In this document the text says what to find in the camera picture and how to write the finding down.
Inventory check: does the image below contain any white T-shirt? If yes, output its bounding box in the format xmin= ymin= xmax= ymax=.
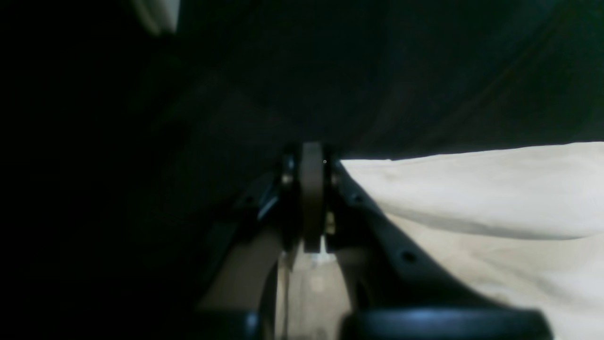
xmin=276 ymin=142 xmax=604 ymax=340

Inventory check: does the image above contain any black table cloth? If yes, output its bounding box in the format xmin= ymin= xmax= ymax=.
xmin=1 ymin=0 xmax=603 ymax=339

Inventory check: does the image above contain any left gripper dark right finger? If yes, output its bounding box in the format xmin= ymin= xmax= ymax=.
xmin=323 ymin=148 xmax=553 ymax=340

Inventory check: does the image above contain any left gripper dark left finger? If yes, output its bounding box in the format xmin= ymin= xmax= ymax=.
xmin=196 ymin=142 xmax=324 ymax=340

